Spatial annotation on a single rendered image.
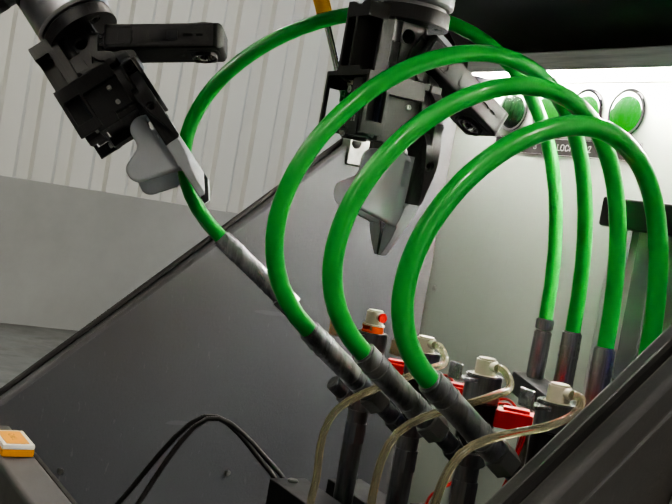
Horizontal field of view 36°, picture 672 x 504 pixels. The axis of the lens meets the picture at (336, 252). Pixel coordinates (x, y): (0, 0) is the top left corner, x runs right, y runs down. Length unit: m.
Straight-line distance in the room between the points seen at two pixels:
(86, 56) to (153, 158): 0.13
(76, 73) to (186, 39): 0.11
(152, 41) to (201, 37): 0.05
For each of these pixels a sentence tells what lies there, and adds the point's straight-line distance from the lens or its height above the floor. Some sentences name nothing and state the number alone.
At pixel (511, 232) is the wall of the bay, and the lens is 1.21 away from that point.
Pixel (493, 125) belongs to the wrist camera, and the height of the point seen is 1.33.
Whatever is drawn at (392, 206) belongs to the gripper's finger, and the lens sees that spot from 0.88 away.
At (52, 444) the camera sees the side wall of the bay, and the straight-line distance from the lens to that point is 1.16.
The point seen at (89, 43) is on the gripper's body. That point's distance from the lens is 1.01.
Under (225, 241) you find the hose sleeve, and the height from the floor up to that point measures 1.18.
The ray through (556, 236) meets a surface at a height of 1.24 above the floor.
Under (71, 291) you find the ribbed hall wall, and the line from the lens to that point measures 7.42.
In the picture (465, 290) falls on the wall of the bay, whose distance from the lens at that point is 1.26.
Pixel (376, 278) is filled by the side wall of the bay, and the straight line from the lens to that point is 1.28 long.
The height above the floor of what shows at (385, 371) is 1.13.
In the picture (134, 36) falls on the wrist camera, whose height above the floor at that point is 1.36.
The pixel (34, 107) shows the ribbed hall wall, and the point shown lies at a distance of 7.35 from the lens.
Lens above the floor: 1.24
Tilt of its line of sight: 3 degrees down
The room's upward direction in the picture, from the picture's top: 10 degrees clockwise
